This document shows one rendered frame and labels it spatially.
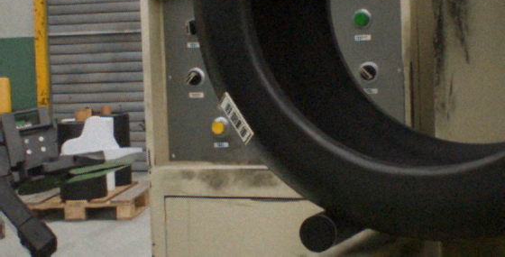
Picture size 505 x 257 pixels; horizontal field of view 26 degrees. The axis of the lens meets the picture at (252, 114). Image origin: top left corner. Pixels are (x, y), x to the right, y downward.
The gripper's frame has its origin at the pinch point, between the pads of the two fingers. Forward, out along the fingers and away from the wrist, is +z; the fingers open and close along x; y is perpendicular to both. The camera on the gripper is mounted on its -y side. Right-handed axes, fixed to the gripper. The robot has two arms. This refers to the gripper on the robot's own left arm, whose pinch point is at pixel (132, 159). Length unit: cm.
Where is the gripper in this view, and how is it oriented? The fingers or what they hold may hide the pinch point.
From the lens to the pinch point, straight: 128.0
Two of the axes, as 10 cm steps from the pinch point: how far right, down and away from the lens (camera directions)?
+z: 9.4, -1.8, 3.0
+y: -2.6, -9.4, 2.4
